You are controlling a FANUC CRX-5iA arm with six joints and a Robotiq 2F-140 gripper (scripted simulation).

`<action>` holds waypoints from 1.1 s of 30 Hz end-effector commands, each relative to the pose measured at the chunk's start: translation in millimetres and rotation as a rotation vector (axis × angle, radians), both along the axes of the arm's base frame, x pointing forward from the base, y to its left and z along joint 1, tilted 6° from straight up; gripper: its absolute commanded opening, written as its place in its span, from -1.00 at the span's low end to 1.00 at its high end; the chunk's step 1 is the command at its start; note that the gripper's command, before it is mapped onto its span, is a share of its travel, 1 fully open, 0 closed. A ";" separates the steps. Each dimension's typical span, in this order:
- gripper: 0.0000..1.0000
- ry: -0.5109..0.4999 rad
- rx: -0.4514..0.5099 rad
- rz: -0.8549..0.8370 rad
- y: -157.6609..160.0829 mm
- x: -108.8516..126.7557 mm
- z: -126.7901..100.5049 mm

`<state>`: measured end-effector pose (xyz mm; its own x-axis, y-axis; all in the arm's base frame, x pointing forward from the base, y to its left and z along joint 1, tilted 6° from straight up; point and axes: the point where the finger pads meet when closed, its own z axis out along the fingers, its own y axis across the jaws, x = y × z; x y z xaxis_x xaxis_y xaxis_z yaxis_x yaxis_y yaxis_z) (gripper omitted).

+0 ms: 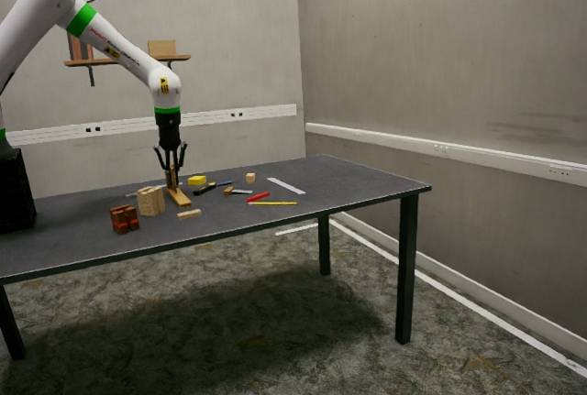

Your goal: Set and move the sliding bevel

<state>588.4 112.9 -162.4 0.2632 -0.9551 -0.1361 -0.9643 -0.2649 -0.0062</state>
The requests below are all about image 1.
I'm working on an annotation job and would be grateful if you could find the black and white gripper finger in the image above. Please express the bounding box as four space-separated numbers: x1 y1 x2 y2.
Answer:
153 144 172 186
172 142 187 184

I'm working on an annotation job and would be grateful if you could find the yellow square block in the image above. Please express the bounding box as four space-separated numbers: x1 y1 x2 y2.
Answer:
188 176 206 185

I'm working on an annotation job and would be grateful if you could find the try square with wooden stock and grey blade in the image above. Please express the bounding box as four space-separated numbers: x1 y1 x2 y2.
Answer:
224 187 253 197

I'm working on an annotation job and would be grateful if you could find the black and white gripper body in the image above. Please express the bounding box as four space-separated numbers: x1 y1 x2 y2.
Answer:
159 126 182 151

